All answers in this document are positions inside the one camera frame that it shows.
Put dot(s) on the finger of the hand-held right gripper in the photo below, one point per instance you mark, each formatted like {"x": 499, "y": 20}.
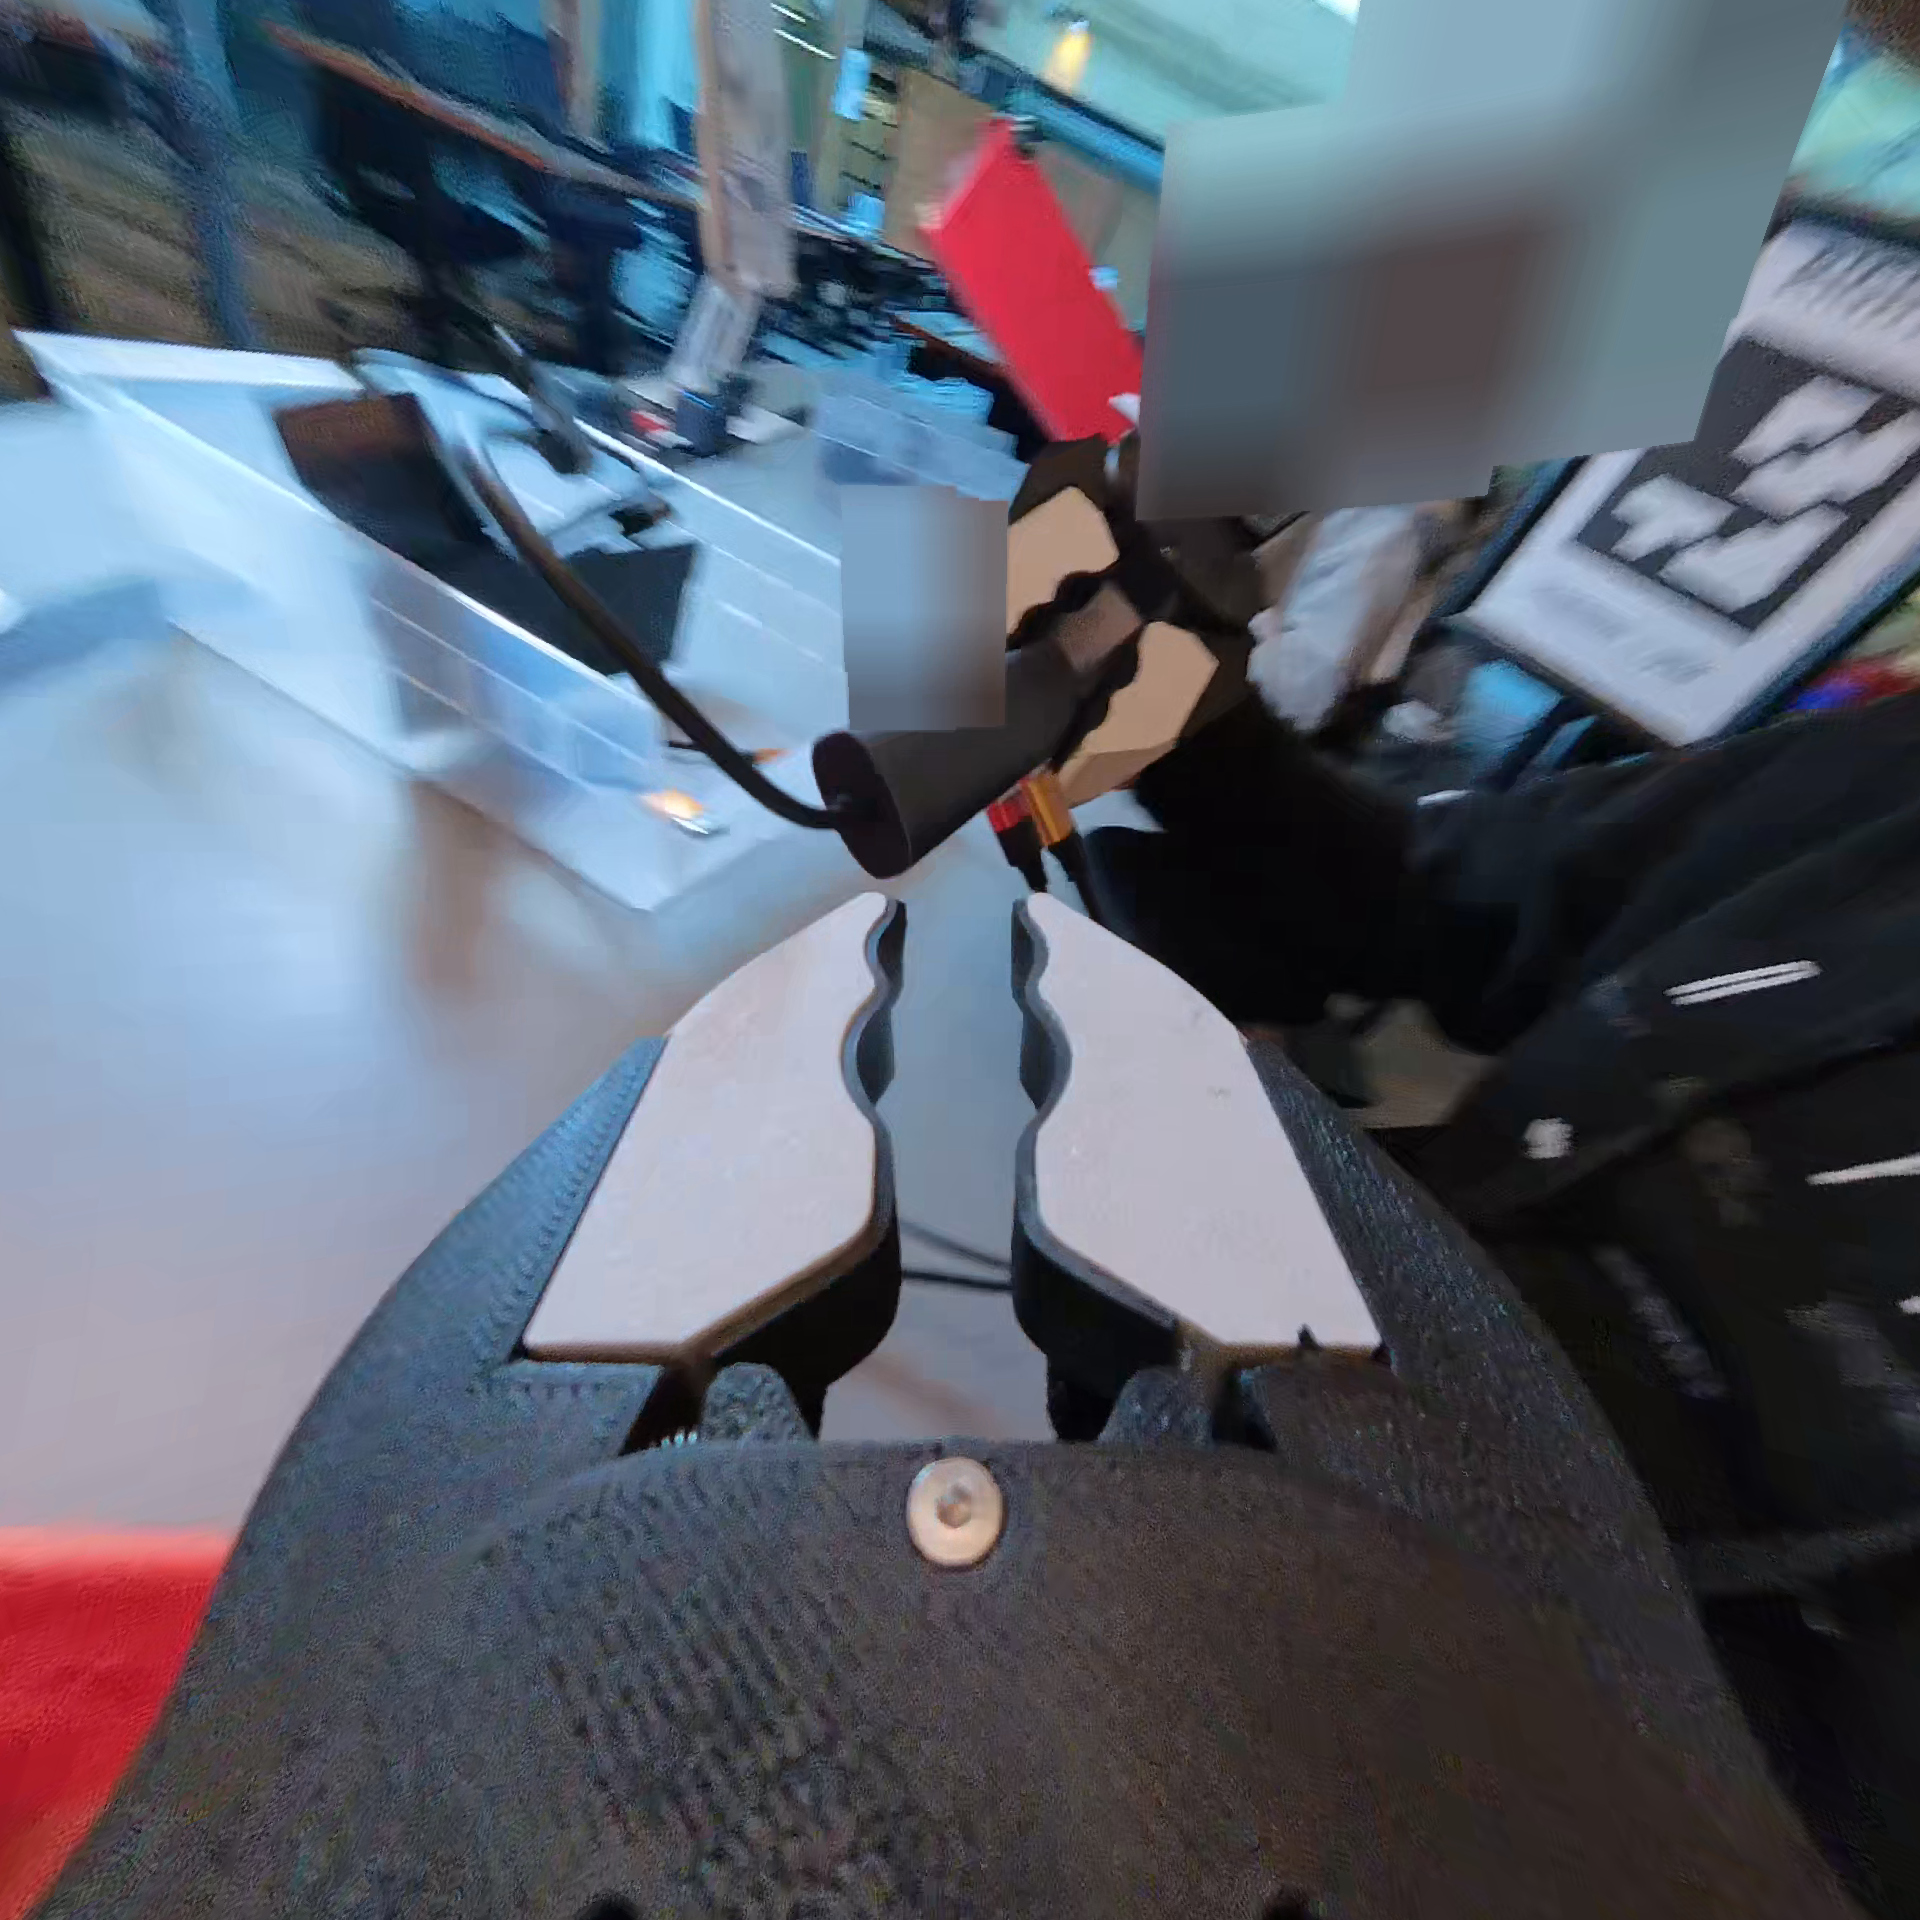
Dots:
{"x": 1059, "y": 548}
{"x": 1155, "y": 704}

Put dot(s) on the clear plastic bin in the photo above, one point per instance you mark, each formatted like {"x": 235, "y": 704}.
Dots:
{"x": 494, "y": 704}

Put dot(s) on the person's black hoodie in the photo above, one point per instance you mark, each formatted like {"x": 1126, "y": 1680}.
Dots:
{"x": 1723, "y": 1201}

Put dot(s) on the red plastic bin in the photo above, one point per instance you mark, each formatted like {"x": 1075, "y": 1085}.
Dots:
{"x": 75, "y": 1694}

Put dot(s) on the red ribbed crate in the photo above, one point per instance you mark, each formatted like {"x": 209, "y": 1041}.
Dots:
{"x": 1036, "y": 284}

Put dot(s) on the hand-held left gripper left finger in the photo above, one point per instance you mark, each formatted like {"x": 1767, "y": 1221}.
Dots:
{"x": 735, "y": 1170}

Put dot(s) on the slim grey usb hub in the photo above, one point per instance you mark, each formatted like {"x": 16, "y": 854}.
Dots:
{"x": 931, "y": 781}

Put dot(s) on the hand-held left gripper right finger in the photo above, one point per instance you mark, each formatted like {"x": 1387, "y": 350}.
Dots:
{"x": 1185, "y": 1170}

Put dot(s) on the large framed marker poster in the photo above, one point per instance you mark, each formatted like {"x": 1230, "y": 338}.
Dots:
{"x": 1723, "y": 494}

